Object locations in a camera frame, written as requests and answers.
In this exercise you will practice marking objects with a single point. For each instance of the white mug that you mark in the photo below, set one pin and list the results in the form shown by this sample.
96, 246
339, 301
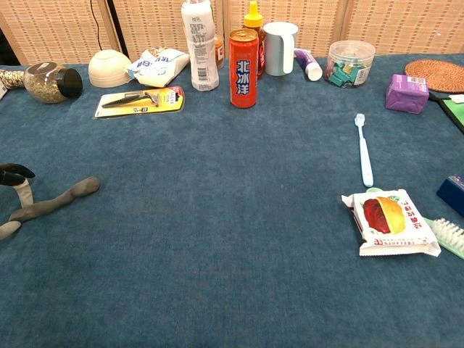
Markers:
277, 50

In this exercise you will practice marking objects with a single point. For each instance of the small purple box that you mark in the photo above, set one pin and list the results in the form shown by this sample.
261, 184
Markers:
406, 96

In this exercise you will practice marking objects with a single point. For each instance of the honey bottle yellow cap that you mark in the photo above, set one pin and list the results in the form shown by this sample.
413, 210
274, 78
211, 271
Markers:
252, 20

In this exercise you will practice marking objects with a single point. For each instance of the white food bag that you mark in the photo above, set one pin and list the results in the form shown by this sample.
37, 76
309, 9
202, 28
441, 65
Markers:
159, 69

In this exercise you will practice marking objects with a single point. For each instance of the bamboo folding screen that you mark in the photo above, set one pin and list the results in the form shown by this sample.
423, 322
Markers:
398, 25

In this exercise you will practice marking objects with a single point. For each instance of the mint green brush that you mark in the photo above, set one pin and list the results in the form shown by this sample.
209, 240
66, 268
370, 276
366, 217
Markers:
449, 233

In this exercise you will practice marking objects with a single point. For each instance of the light blue toothbrush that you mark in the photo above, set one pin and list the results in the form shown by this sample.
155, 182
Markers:
364, 152

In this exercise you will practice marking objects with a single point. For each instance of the white drink bottle yellow cap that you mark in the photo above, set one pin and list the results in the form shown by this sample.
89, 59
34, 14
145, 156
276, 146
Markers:
199, 43

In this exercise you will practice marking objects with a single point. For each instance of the glass jar black lid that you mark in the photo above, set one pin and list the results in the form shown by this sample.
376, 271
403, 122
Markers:
47, 83

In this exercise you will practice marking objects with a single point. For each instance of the white bowl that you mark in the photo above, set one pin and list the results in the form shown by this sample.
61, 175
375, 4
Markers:
108, 69

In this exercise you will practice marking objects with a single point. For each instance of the green microfibre cloth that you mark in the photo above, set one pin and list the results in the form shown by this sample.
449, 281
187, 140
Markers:
455, 108

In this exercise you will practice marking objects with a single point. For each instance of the blue felt table cover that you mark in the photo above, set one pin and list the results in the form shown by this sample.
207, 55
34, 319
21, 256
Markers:
217, 217

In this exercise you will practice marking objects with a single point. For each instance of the white box purple print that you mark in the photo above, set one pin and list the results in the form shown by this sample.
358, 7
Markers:
2, 92

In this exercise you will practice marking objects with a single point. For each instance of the round rattan coaster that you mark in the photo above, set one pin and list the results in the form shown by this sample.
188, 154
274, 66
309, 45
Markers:
438, 74

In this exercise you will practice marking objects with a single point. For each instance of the razor in yellow blister pack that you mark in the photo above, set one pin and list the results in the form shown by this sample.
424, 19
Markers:
137, 105

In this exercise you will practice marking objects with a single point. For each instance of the black tripod stand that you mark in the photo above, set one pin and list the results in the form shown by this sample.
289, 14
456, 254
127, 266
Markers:
119, 32

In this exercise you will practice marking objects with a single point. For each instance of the long dark blue box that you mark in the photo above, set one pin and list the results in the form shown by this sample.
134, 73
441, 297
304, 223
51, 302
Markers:
453, 195

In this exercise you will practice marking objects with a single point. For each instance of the clear plastic jar of clips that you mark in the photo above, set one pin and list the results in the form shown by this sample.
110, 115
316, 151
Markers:
349, 65

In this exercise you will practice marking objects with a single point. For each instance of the white snack packet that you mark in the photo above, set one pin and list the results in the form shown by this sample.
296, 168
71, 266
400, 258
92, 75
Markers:
391, 221

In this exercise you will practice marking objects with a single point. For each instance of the blurred grey stick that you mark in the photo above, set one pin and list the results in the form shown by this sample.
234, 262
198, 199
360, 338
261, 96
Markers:
54, 204

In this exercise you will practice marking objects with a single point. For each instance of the red soda can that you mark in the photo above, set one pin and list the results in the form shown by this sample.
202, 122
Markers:
243, 72

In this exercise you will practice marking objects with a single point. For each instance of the small brown jar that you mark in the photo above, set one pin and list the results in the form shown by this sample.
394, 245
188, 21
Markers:
219, 50

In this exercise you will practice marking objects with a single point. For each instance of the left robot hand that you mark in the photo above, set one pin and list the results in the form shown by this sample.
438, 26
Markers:
14, 172

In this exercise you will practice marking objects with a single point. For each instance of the purple toothpaste tube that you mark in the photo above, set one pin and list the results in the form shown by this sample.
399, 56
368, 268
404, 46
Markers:
310, 65

